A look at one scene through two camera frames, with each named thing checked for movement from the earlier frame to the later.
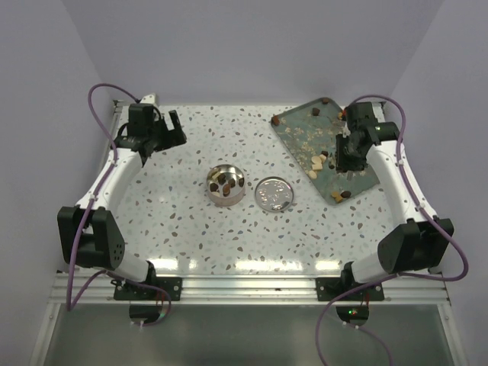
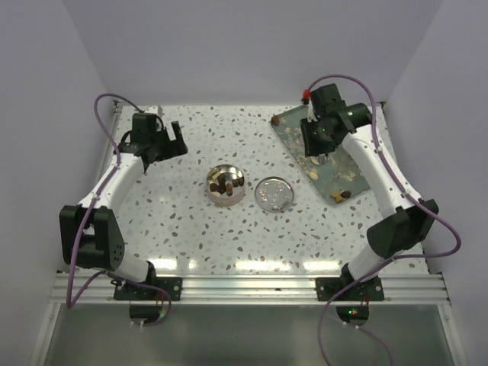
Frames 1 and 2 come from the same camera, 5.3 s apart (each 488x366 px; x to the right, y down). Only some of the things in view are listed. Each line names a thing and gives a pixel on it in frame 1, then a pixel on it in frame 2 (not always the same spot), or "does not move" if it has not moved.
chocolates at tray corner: (339, 197) does not move
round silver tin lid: (274, 194) does not move
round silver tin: (226, 184) does not move
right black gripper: (342, 162) → (312, 148)
